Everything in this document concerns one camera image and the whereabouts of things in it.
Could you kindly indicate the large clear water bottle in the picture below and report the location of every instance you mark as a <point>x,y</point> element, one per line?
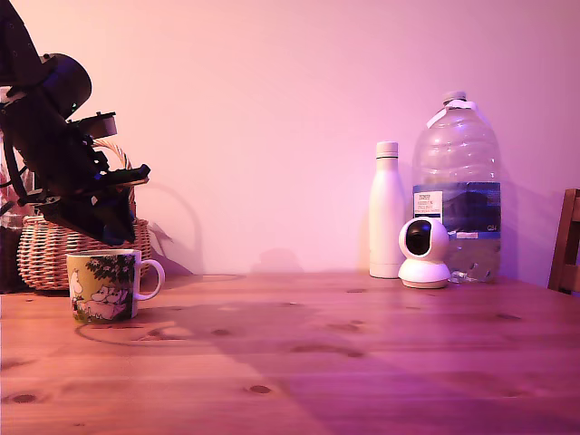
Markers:
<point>457,154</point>

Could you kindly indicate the white insulated bottle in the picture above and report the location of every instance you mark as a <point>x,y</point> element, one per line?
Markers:
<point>386,213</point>

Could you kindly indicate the cartoon print coffee mug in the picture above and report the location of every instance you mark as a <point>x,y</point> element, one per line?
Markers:
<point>104,285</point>

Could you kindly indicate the small white round camera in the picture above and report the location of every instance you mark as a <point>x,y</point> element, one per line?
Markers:
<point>423,254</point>

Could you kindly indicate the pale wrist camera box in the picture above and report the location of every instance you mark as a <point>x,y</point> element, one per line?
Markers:
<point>102,125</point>

